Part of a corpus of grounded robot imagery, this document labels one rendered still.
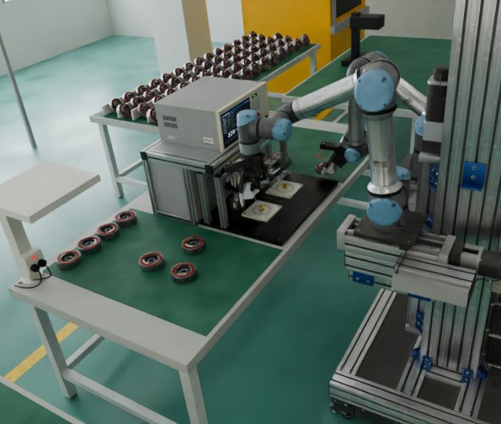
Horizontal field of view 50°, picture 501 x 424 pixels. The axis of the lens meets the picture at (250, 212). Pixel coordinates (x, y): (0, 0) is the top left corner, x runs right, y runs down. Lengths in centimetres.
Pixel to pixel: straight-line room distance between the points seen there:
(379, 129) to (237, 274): 95
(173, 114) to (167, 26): 403
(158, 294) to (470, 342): 135
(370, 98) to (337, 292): 189
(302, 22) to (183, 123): 376
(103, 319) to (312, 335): 130
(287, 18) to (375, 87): 467
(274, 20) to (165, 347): 485
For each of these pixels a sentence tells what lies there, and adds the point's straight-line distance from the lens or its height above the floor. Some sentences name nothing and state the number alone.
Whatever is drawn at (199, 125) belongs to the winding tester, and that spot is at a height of 123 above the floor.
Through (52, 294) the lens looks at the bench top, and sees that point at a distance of 253.
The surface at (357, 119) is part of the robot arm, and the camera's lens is 261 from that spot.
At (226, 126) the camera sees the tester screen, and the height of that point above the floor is 123.
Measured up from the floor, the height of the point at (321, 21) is 85.
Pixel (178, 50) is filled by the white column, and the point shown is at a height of 59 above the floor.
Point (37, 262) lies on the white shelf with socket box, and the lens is 257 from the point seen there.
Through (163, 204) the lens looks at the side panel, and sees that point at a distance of 282.
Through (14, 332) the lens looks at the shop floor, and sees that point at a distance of 365.
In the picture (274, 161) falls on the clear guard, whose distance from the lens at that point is 256.
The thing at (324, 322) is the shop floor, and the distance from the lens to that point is 320.
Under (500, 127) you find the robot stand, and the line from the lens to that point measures 202.
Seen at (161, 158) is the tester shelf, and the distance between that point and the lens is 265.
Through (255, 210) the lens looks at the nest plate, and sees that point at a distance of 273.
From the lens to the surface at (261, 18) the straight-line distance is 650.
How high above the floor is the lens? 220
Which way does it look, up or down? 31 degrees down
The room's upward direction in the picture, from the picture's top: 6 degrees counter-clockwise
